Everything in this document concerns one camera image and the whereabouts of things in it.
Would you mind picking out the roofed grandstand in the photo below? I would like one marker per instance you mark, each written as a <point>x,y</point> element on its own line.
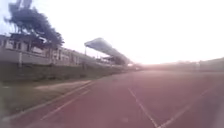
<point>106,48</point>

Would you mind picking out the red running track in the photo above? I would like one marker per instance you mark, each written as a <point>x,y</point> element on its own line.
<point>140,100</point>

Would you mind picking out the pale kerb strip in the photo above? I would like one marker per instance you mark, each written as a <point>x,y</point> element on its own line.
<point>46,101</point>

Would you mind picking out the grass field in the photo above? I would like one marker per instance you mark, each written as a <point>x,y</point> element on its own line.
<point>30,86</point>

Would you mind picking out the large dark tree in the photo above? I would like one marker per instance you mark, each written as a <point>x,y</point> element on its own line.
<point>33,21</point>

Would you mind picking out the long pale building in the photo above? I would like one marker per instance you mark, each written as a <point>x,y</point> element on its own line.
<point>23,46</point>

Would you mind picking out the grey boundary wall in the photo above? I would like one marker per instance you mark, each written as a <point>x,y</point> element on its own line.
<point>23,58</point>

